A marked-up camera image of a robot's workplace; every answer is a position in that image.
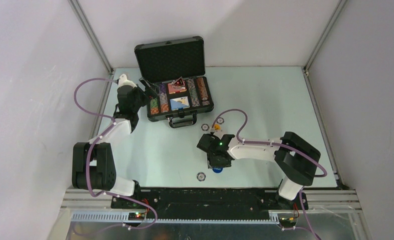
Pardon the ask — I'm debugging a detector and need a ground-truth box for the black poker set case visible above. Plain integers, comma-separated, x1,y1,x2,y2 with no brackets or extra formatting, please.
134,35,214,129

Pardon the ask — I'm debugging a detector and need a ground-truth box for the blue playing card box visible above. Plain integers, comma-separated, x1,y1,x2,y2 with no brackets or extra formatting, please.
170,96,190,111

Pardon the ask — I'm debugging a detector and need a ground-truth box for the poker chip front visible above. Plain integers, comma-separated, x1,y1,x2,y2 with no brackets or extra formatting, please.
196,172,206,182

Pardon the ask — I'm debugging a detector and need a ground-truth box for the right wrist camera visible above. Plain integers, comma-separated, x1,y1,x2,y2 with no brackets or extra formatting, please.
210,127,226,139

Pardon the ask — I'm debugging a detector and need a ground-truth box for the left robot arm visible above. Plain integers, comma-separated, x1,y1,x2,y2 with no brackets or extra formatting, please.
72,74,156,208

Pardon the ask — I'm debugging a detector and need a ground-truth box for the red playing card box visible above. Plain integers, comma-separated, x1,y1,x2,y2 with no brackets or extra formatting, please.
167,83,187,95

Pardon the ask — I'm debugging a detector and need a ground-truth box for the poker chip near disc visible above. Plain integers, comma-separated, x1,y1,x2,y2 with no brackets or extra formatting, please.
201,123,210,132

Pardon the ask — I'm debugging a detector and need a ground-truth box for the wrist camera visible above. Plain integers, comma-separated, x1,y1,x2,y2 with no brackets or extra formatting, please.
117,73,137,88
210,127,226,139

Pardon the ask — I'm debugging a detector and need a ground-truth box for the triangular dealer button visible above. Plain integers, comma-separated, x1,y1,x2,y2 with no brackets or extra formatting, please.
171,77,185,87

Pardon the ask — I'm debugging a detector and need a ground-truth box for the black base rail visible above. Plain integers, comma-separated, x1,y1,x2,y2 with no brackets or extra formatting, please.
112,187,309,220

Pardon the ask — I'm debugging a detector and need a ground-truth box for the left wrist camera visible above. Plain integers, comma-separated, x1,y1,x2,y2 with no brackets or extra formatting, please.
117,73,137,88

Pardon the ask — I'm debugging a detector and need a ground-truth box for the blue round button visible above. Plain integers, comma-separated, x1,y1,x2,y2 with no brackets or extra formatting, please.
212,167,223,174

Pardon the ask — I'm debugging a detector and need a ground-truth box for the poker chip middle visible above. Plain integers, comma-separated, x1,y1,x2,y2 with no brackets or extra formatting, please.
216,117,224,125

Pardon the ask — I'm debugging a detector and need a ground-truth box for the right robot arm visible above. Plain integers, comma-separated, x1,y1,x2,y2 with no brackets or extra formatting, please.
197,131,322,209

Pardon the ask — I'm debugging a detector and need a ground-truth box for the orange round button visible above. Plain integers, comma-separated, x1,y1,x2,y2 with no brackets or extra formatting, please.
214,124,221,131

